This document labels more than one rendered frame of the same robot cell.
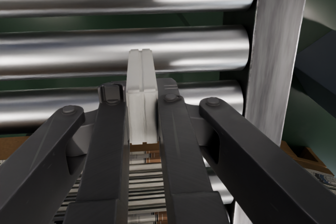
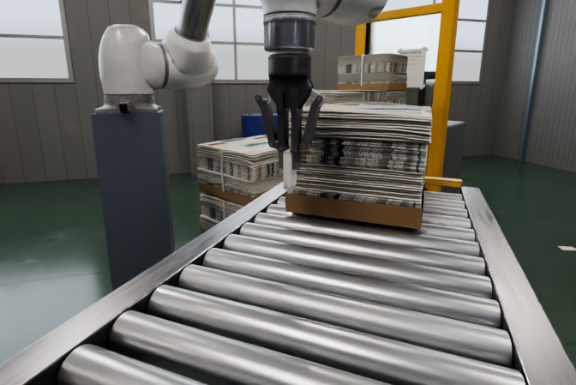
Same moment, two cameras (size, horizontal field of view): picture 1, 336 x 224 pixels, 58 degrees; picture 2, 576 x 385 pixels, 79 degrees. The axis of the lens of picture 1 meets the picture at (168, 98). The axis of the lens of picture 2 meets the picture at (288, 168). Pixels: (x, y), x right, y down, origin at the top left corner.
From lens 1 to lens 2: 56 cm
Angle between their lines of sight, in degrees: 52
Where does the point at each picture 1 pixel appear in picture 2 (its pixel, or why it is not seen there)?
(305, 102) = not seen: hidden behind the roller
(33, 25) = not seen: outside the picture
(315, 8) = not seen: outside the picture
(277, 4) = (222, 230)
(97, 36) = (310, 243)
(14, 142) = (368, 217)
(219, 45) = (255, 227)
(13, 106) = (367, 234)
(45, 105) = (351, 231)
